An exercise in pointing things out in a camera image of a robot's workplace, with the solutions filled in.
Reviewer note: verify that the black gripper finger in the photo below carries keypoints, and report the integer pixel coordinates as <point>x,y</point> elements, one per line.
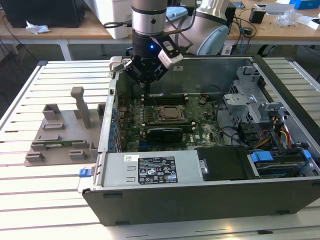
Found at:
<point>161,74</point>
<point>130,70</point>

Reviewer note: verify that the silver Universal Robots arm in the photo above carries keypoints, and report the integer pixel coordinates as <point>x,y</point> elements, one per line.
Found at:
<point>147,20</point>

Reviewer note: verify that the white appliance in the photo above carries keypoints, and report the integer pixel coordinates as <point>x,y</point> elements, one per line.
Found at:
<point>115,15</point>

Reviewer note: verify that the green motherboard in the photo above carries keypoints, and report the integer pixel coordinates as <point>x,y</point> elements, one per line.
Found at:
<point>200,117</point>

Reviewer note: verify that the black graphics card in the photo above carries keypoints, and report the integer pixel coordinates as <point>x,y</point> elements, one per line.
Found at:
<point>165,136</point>

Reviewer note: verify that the white adapter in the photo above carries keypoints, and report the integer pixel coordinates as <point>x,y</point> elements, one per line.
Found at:
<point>227,50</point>

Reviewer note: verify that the grey metal drive cage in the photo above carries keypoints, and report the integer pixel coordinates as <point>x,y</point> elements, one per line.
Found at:
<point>240,100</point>

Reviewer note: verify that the grey-brown parts rack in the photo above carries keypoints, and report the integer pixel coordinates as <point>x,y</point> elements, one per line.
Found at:
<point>70,130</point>

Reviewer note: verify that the black tower box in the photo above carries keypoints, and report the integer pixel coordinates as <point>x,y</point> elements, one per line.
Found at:
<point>232,15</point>

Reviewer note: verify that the crumpled white paper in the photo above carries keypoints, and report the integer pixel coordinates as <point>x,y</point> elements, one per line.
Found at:
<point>37,28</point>

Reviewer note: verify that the green RAM stick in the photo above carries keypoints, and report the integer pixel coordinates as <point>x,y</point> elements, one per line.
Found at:
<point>60,144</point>

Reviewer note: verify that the silver power supply unit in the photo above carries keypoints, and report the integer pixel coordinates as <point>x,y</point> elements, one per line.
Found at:
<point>115,172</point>

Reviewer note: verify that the large black box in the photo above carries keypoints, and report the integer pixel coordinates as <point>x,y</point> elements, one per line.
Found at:
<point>37,12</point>

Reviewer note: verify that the small black box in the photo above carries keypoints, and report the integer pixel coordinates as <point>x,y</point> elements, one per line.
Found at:
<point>257,17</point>

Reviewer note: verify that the blue case latch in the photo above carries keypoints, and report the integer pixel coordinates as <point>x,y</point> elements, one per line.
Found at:
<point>84,173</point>

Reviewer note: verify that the blue disk carrier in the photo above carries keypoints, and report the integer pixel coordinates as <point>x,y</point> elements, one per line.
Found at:
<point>261,157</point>

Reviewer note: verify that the open black PC case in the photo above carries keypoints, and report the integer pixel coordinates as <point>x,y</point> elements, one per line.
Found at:
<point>200,200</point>

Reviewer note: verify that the white flat box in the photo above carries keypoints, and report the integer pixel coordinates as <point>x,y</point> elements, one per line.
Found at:
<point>280,8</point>

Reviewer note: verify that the clear plastic bag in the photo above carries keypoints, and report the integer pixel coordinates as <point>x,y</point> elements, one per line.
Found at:
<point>287,18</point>

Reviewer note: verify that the blue box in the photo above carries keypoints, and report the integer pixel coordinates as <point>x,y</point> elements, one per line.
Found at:
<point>306,3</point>

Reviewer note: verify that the small white box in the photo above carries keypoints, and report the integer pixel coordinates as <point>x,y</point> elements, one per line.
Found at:
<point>315,25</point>

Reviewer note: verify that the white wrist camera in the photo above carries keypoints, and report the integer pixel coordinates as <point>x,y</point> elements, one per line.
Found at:
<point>171,60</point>

